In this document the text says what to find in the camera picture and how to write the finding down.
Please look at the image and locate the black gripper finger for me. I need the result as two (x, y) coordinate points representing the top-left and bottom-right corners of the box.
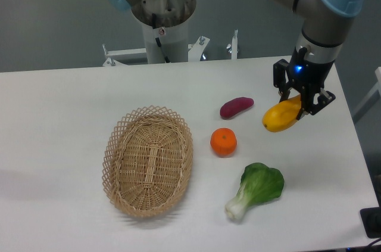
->
(273, 59), (292, 102)
(296, 86), (336, 120)

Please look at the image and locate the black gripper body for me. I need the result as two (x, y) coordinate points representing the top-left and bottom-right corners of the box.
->
(287, 47), (334, 94)

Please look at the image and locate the yellow mango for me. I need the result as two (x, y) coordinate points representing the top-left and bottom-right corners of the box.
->
(262, 95), (301, 132)

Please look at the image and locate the purple sweet potato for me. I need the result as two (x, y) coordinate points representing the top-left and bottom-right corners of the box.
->
(220, 97), (254, 119)

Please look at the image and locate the orange tangerine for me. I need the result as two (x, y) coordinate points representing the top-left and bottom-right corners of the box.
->
(210, 127), (238, 157)

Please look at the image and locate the green bok choy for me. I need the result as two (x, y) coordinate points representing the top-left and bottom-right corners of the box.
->
(224, 163), (285, 221)

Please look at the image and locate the black device at edge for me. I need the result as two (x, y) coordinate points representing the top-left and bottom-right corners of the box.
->
(360, 207), (380, 238)

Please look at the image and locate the oval wicker basket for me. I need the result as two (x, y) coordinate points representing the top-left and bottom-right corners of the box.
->
(102, 105), (193, 217)

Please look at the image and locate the white frame at right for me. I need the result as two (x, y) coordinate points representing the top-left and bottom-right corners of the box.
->
(352, 67), (380, 123)

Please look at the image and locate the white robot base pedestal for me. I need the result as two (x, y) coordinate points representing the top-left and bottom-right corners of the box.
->
(132, 0), (196, 64)

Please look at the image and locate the black cable on pedestal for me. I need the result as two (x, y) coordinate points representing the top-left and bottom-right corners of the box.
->
(151, 13), (171, 64)

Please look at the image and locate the white metal mounting frame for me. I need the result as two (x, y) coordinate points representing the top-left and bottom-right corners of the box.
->
(102, 29), (239, 67)

